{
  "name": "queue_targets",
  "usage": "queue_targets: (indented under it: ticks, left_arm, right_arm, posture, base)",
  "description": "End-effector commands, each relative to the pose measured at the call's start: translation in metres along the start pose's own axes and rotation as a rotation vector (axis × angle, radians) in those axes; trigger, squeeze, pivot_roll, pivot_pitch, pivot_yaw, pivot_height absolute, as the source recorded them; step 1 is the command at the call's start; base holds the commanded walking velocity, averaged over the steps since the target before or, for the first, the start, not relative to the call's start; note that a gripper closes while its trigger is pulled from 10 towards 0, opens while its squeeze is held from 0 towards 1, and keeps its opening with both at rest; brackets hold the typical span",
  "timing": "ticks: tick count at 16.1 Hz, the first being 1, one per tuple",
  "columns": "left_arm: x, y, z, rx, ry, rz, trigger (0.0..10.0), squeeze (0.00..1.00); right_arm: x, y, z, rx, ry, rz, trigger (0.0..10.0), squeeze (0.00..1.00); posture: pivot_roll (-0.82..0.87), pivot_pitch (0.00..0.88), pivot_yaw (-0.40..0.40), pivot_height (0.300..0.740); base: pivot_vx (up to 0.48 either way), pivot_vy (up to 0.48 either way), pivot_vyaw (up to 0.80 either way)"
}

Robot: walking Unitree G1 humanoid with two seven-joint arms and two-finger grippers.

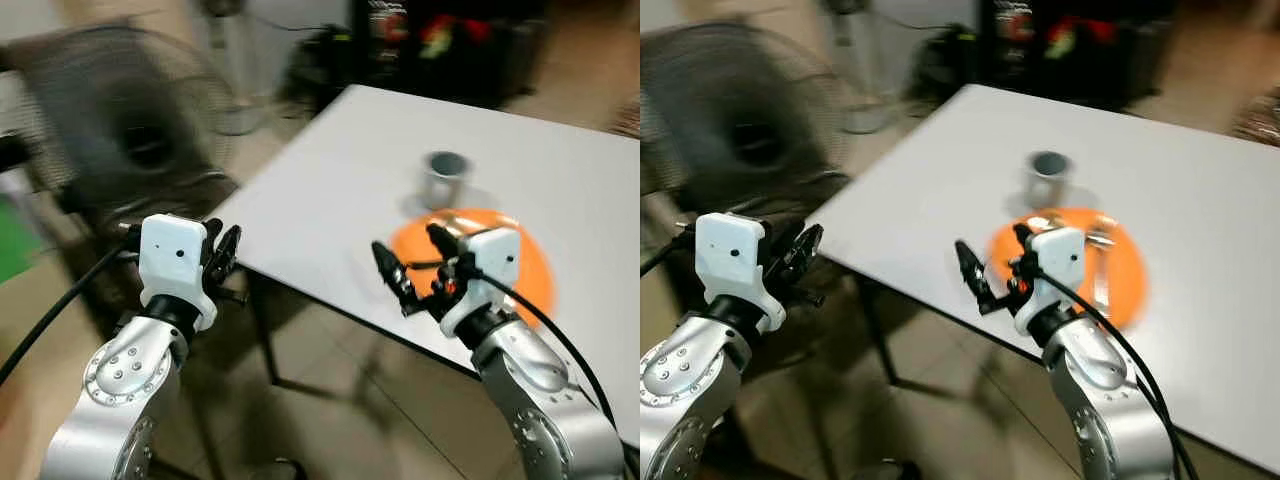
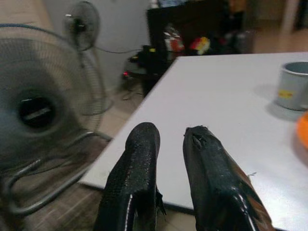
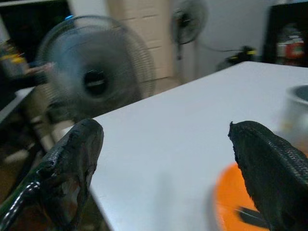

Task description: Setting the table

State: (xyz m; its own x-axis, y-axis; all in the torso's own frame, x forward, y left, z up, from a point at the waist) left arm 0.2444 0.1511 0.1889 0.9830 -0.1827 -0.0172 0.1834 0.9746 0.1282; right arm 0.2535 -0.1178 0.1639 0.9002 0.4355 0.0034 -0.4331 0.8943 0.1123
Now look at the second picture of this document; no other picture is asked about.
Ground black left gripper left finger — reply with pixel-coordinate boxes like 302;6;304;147
93;122;167;231

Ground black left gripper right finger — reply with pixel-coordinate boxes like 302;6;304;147
182;125;276;231

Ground white table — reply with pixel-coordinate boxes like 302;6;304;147
80;51;308;231

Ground orange plastic bowl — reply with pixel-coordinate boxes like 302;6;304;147
294;112;308;161

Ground grey floor fan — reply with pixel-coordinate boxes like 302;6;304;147
0;23;113;216

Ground black device with red light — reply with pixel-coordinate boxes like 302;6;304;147
122;45;174;97

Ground grey mug with yellow print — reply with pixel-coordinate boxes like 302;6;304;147
274;61;308;112

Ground red and yellow toy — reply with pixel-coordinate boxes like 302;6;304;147
190;36;211;55

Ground red and white bag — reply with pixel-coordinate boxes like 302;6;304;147
163;25;185;52

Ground black cabinet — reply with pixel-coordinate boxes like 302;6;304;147
146;0;244;70

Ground black pedestal fan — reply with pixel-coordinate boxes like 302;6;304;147
62;0;114;116

